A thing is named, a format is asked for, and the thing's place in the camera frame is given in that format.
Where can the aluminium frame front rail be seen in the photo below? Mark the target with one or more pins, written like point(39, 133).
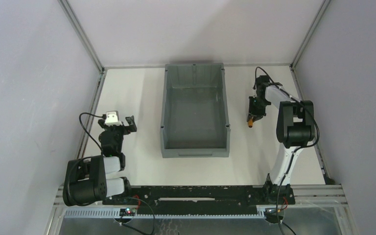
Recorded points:
point(306, 196)

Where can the left aluminium frame profile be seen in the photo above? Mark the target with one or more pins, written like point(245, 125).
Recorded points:
point(87, 45)

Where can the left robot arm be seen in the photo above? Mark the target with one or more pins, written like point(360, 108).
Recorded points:
point(86, 179)

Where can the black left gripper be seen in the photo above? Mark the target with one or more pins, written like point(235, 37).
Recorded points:
point(122, 129)

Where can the grey slotted cable duct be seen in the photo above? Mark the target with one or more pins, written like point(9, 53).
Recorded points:
point(114, 213)

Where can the small circuit board with leds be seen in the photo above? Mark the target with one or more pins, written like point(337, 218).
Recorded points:
point(127, 212)

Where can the orange handled screwdriver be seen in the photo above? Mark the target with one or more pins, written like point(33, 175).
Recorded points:
point(250, 123)

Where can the grey plastic storage bin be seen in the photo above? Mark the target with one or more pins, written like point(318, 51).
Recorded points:
point(195, 120)

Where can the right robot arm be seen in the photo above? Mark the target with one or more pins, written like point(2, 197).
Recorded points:
point(294, 131)

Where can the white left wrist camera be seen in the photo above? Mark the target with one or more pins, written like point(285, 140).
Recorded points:
point(112, 119)

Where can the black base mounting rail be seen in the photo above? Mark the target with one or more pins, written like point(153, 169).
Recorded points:
point(191, 199)

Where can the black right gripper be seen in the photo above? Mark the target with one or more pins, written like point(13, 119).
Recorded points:
point(256, 107)

